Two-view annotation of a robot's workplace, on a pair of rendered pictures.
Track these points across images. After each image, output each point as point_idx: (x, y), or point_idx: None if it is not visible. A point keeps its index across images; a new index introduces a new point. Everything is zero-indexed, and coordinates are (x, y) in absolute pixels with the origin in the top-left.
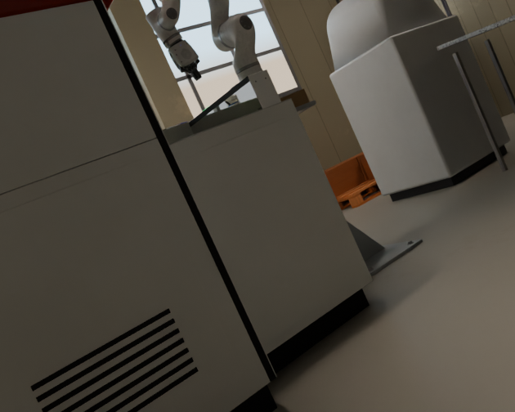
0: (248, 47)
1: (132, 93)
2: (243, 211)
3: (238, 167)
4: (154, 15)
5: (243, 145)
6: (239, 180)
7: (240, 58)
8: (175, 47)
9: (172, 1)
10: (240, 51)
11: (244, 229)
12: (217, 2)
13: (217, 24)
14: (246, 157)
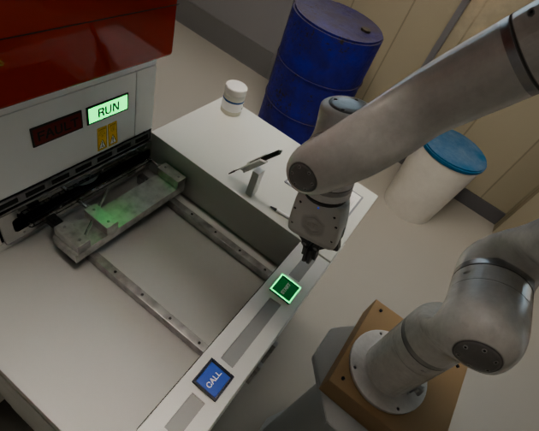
0: (443, 353)
1: None
2: (26, 412)
3: (31, 411)
4: (319, 121)
5: (44, 422)
6: (30, 412)
7: (417, 331)
8: (304, 199)
9: (331, 163)
10: (423, 333)
11: (24, 411)
12: None
13: (502, 253)
14: (44, 423)
